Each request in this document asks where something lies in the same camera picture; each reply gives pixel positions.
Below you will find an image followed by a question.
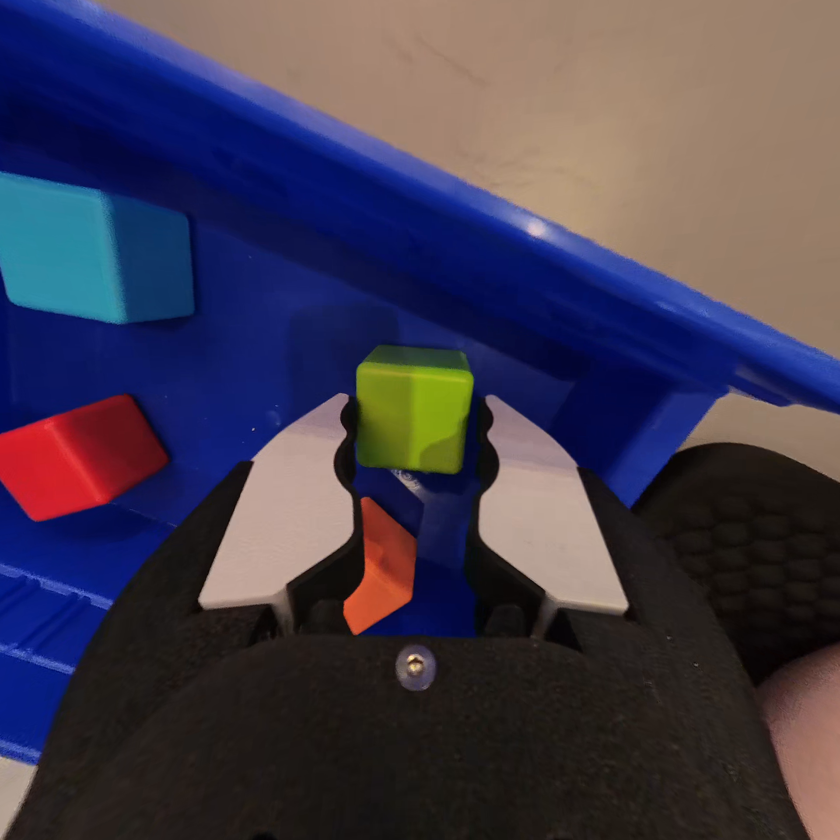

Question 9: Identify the green magnetic cube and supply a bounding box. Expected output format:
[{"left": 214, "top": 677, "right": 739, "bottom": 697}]
[{"left": 355, "top": 346, "right": 475, "bottom": 475}]

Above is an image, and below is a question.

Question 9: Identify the red magnetic cube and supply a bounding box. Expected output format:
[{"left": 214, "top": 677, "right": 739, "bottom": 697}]
[{"left": 0, "top": 394, "right": 172, "bottom": 523}]

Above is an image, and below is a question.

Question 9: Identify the blue plastic bin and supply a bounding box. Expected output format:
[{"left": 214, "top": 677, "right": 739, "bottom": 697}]
[{"left": 0, "top": 0, "right": 840, "bottom": 769}]

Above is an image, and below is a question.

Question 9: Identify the black textured mat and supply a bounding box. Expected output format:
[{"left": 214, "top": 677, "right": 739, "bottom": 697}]
[{"left": 637, "top": 443, "right": 840, "bottom": 683}]

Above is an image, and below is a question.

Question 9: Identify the teal magnetic cube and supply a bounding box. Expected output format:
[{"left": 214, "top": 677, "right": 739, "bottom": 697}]
[{"left": 0, "top": 171, "right": 198, "bottom": 325}]

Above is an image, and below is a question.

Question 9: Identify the orange magnetic cube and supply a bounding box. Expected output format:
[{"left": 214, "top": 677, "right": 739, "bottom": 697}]
[{"left": 342, "top": 497, "right": 418, "bottom": 636}]

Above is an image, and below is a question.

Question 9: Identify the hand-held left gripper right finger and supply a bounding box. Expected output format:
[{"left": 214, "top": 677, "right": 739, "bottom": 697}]
[{"left": 466, "top": 394, "right": 631, "bottom": 634}]

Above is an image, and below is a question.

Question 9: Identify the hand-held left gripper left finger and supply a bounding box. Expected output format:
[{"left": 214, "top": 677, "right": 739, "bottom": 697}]
[{"left": 197, "top": 394, "right": 368, "bottom": 631}]

